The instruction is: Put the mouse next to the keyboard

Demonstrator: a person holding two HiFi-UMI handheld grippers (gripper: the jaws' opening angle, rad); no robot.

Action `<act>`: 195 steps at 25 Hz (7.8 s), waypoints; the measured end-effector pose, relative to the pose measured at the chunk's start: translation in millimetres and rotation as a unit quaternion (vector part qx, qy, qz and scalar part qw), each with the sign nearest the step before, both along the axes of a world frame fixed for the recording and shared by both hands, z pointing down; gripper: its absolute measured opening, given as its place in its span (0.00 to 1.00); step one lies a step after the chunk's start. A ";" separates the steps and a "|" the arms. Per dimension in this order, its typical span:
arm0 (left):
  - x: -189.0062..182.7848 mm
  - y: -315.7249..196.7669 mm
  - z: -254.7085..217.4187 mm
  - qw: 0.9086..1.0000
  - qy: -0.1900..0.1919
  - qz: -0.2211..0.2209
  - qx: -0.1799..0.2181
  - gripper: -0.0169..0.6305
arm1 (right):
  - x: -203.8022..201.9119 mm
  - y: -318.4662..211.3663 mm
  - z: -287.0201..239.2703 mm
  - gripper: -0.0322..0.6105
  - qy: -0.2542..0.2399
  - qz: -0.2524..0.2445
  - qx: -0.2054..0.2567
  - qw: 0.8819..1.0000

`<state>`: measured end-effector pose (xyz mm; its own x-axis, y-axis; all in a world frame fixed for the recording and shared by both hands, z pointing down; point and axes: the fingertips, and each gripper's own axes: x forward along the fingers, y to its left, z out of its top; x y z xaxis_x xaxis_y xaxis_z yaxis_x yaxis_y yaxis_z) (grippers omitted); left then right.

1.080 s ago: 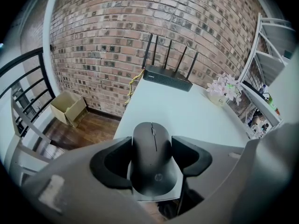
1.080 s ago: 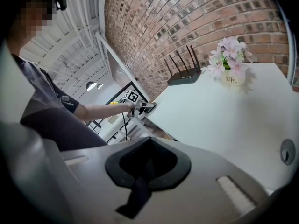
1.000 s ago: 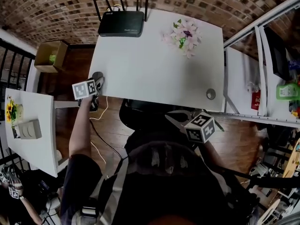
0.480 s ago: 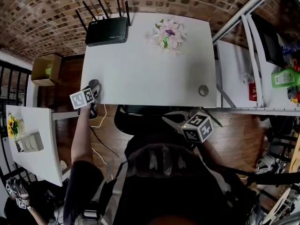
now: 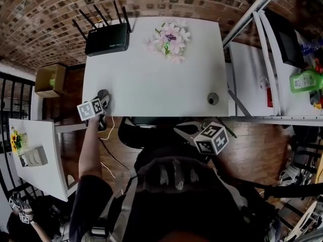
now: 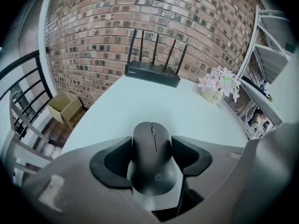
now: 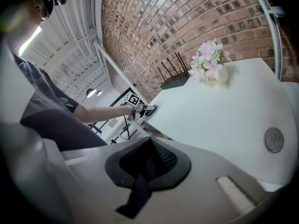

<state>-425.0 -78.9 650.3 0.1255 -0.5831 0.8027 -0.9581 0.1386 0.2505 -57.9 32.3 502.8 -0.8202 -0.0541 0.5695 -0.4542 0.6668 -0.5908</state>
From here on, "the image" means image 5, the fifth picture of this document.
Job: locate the open cardboard box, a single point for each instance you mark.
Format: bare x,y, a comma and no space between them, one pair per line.
43,84

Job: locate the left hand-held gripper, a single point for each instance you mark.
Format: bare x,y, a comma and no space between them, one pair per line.
88,110

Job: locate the green detergent bottle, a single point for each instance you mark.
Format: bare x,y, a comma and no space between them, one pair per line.
304,82

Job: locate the black router with antennas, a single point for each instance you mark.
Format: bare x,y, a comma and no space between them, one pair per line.
108,40

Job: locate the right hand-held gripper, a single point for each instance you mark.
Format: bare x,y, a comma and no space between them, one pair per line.
212,140

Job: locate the person's right forearm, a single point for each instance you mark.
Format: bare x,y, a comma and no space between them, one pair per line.
222,165

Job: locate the person's torso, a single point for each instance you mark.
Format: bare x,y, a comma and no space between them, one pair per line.
176,205

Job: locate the black metal railing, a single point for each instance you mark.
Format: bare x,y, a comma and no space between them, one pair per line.
15,84

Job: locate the white and black helmet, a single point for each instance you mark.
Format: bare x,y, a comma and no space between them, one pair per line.
290,175

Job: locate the small white side table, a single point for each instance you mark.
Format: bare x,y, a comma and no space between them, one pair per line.
40,175

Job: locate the grey computer mouse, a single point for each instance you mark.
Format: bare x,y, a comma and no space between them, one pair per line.
103,93

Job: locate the sunflowers in white pot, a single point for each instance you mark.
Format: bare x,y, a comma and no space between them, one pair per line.
15,140

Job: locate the white metal shelf rack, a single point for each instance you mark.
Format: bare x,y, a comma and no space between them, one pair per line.
262,59

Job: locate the light green crumpled item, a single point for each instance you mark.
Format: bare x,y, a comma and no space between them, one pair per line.
52,82

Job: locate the red package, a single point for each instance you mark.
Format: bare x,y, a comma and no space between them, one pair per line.
269,98

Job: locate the pale pink flowers in pot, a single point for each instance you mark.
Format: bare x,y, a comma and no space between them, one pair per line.
170,40

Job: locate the person's left forearm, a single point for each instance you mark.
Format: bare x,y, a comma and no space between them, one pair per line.
89,150

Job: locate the grey rectangular box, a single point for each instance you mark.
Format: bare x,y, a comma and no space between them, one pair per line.
36,156

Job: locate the black monitor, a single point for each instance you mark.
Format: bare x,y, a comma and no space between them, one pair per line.
287,41

